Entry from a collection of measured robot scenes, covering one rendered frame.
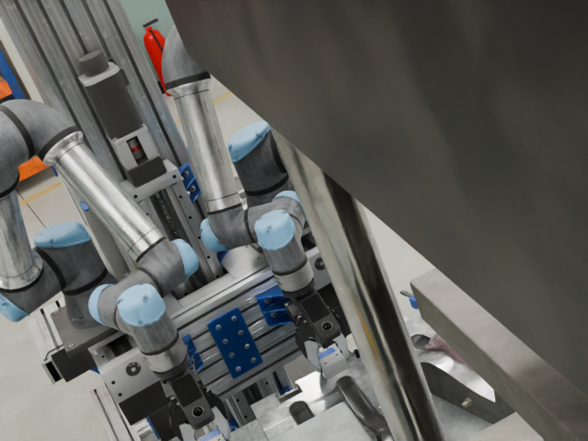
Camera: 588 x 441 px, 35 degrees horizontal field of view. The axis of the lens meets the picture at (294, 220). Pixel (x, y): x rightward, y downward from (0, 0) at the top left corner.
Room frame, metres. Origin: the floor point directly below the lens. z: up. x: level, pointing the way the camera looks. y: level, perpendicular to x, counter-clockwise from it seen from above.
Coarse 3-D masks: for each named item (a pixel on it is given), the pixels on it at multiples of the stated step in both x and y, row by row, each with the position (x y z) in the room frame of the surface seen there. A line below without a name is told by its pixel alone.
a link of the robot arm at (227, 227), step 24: (168, 48) 1.85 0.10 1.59; (168, 72) 1.84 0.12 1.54; (192, 72) 1.83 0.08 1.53; (192, 96) 1.82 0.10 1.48; (192, 120) 1.81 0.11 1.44; (216, 120) 1.82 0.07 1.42; (192, 144) 1.80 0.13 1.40; (216, 144) 1.79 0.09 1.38; (216, 168) 1.77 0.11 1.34; (216, 192) 1.76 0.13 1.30; (216, 216) 1.74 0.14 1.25; (240, 216) 1.74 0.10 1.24; (216, 240) 1.73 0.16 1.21; (240, 240) 1.72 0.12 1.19
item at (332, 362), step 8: (320, 352) 1.67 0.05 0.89; (328, 352) 1.65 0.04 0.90; (336, 352) 1.62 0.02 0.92; (320, 360) 1.61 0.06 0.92; (328, 360) 1.60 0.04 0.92; (336, 360) 1.59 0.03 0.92; (344, 360) 1.59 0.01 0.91; (328, 368) 1.58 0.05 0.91; (336, 368) 1.58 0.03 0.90; (344, 368) 1.59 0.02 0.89; (328, 376) 1.58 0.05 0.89
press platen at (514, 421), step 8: (512, 416) 0.83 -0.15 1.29; (520, 416) 0.83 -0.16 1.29; (496, 424) 0.83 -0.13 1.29; (504, 424) 0.82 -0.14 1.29; (512, 424) 0.82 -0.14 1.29; (520, 424) 0.82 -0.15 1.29; (480, 432) 0.83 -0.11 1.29; (488, 432) 0.82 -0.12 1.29; (496, 432) 0.82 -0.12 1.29; (504, 432) 0.81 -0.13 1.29; (512, 432) 0.81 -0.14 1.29; (520, 432) 0.80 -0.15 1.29; (528, 432) 0.80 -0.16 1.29; (536, 432) 0.79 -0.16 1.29; (472, 440) 0.82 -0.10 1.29; (480, 440) 0.82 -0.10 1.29; (488, 440) 0.81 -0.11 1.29; (496, 440) 0.81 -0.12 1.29; (504, 440) 0.80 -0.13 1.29; (512, 440) 0.80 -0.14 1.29; (520, 440) 0.79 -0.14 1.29; (528, 440) 0.79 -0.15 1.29; (536, 440) 0.78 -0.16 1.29; (544, 440) 0.78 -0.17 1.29
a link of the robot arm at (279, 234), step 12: (264, 216) 1.65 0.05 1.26; (276, 216) 1.63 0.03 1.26; (288, 216) 1.62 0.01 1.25; (264, 228) 1.60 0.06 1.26; (276, 228) 1.59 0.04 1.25; (288, 228) 1.60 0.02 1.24; (300, 228) 1.65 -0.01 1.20; (264, 240) 1.60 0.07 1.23; (276, 240) 1.59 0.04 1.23; (288, 240) 1.59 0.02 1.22; (264, 252) 1.62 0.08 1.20; (276, 252) 1.59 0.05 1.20; (288, 252) 1.59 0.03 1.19; (300, 252) 1.60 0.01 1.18; (276, 264) 1.60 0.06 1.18; (288, 264) 1.59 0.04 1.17; (300, 264) 1.60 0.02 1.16
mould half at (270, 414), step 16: (352, 352) 1.64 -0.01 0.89; (352, 368) 1.58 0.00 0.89; (304, 384) 1.59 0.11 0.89; (320, 384) 1.57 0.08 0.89; (368, 384) 1.52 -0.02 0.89; (272, 400) 1.58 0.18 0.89; (288, 400) 1.56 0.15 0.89; (304, 400) 1.54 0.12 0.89; (320, 400) 1.53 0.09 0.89; (336, 400) 1.51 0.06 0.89; (256, 416) 1.55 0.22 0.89; (272, 416) 1.53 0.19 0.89; (288, 416) 1.51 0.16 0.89; (272, 432) 1.49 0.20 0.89; (368, 432) 1.34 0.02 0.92
